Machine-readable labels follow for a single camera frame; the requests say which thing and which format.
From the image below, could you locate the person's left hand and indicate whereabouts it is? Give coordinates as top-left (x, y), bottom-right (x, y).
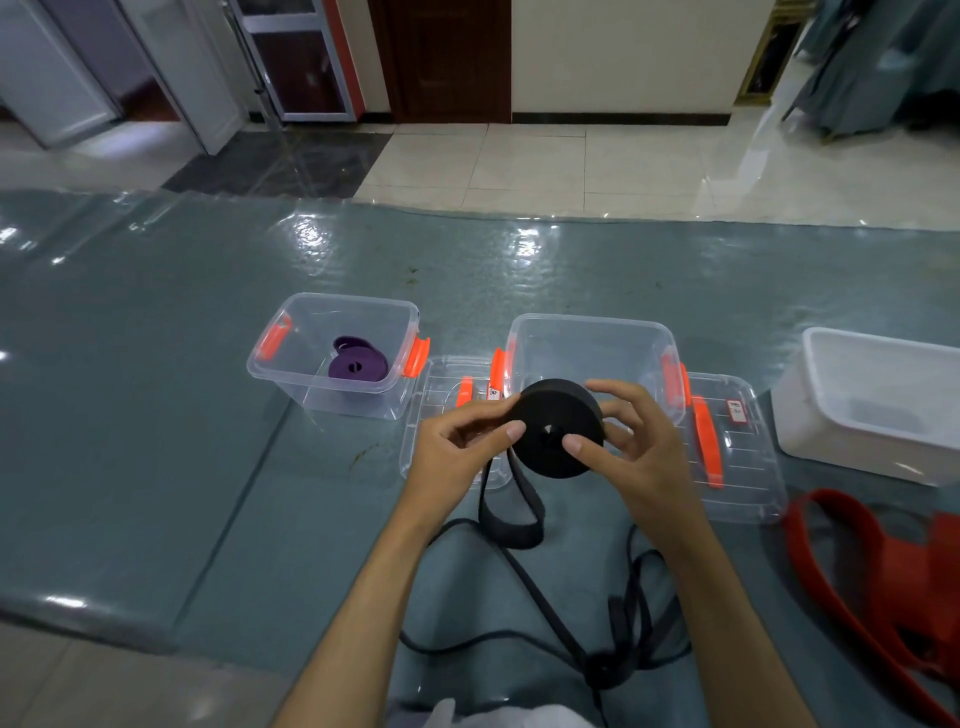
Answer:
top-left (397, 393), bottom-right (529, 541)

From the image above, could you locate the person's right hand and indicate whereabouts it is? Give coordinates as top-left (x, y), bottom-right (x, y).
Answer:
top-left (560, 378), bottom-right (714, 560)

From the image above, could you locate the purple resistance band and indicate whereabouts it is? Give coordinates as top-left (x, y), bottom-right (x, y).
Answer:
top-left (327, 348), bottom-right (390, 382)

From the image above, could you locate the clear plastic storage box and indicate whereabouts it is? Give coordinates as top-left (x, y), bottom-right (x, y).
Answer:
top-left (491, 313), bottom-right (693, 425)
top-left (245, 292), bottom-right (433, 421)

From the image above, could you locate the narrow black resistance band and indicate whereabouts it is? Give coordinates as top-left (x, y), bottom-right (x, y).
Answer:
top-left (398, 518), bottom-right (691, 728)

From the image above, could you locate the white plastic box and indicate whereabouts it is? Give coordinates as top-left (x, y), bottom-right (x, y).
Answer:
top-left (770, 326), bottom-right (960, 487)

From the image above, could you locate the red resistance band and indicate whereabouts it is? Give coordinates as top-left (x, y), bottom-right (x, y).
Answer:
top-left (783, 488), bottom-right (960, 727)

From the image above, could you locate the person's left forearm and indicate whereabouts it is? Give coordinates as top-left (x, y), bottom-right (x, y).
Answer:
top-left (271, 517), bottom-right (440, 728)

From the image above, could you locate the person's right forearm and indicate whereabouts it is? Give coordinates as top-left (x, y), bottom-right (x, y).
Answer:
top-left (667, 524), bottom-right (819, 728)

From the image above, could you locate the clear lid orange handle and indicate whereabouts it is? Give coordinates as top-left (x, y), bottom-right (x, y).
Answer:
top-left (398, 354), bottom-right (515, 491)
top-left (678, 371), bottom-right (789, 525)

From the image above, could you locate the person's white shirt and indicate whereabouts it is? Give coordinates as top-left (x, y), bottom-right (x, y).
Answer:
top-left (419, 698), bottom-right (594, 728)

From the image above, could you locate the teal felt table cover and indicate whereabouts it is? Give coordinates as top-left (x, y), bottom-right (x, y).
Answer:
top-left (0, 188), bottom-right (960, 728)

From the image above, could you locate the dark brown wooden door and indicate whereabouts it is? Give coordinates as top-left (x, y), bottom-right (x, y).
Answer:
top-left (367, 0), bottom-right (514, 125)

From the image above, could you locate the white framed glass door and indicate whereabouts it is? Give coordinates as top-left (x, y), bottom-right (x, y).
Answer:
top-left (226, 0), bottom-right (365, 124)

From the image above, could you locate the narrow white door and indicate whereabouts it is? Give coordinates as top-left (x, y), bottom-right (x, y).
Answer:
top-left (116, 0), bottom-right (247, 157)

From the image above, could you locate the white open door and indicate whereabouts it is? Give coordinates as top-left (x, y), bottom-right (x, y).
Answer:
top-left (0, 0), bottom-right (121, 149)

